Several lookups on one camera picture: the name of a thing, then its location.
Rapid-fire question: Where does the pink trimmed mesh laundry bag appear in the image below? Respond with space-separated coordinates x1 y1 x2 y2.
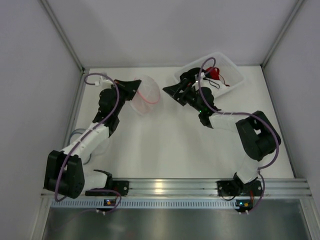
130 75 161 115

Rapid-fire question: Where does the blue trimmed mesh laundry bag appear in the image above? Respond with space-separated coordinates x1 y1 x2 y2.
68 128 111 165

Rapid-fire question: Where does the black garment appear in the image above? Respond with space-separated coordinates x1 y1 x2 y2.
179 67 200 84

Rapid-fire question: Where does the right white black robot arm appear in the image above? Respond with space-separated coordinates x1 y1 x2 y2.
162 79 281 185

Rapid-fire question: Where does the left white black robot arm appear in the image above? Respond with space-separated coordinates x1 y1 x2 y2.
43 79 142 202

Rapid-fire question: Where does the white garment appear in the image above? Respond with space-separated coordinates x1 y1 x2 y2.
200 78 229 98

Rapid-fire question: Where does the red garment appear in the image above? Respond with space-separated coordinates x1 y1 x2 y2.
204 67 230 89

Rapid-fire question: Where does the white plastic basket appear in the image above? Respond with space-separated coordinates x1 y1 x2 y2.
173 51 246 98

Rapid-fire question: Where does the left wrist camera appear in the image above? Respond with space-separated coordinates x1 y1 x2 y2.
94 76 113 88

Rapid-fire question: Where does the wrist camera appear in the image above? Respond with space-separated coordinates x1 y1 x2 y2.
94 76 113 88
193 72 206 86

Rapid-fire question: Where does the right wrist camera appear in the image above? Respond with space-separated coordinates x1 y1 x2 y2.
193 72 206 86

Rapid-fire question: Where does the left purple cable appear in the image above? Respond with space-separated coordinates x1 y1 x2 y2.
54 72 121 202

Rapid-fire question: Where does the purple cable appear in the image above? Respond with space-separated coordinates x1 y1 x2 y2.
198 57 281 171
54 72 121 202

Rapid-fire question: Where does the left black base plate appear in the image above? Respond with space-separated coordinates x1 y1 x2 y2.
85 180 130 197

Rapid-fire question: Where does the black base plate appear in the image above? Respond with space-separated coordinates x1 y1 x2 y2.
85 180 130 197
217 180 242 197

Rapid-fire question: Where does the aluminium mounting rail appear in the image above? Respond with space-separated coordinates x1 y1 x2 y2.
41 159 313 200

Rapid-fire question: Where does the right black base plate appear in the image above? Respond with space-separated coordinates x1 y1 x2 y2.
217 180 242 197

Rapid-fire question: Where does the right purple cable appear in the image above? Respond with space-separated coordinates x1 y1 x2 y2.
198 57 281 171

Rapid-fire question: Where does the perforated white cable duct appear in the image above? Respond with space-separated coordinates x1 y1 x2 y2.
51 198 249 209

